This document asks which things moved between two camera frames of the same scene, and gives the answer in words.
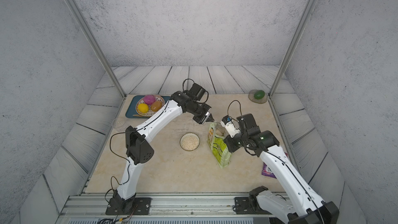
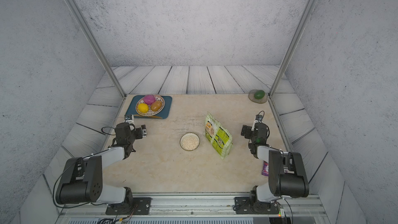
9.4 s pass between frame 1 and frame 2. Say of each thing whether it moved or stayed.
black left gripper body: moved
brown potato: stayed
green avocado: stayed
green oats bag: moved
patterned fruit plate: stayed
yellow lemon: stayed
